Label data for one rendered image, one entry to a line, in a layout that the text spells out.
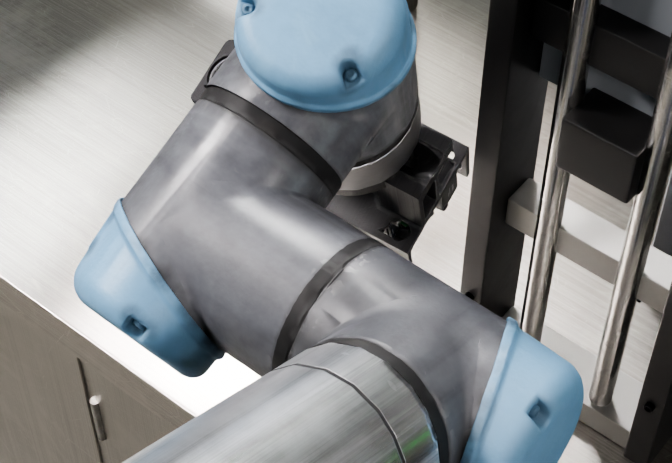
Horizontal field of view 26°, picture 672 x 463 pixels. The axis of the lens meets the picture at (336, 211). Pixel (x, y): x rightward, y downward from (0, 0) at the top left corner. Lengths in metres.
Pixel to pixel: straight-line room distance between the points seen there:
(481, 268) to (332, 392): 0.46
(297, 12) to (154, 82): 0.64
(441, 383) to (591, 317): 0.55
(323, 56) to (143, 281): 0.12
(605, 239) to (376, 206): 0.18
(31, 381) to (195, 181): 0.72
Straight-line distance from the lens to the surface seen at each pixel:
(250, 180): 0.62
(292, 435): 0.49
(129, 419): 1.20
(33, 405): 1.36
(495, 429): 0.55
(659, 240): 1.08
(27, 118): 1.23
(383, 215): 0.81
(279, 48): 0.61
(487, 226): 0.94
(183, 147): 0.63
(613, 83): 0.85
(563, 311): 1.09
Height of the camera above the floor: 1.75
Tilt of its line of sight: 49 degrees down
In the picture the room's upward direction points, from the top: straight up
